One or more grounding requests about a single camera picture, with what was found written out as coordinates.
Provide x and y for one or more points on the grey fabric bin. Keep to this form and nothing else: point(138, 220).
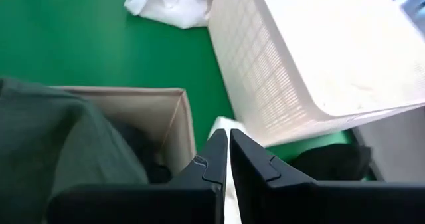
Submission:
point(149, 107)

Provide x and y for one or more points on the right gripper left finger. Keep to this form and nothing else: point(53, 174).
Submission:
point(199, 190)

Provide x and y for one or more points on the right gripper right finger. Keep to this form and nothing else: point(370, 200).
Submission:
point(299, 204)

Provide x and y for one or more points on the white shirt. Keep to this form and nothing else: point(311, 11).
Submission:
point(172, 4)

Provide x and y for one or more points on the black garment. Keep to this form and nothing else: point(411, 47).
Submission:
point(156, 174)
point(332, 161)

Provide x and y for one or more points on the small white cloth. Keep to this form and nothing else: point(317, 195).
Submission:
point(221, 121)

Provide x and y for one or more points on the dark green garment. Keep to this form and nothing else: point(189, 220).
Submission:
point(50, 134)

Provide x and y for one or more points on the white perforated plastic basket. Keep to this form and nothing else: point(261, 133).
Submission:
point(315, 51)

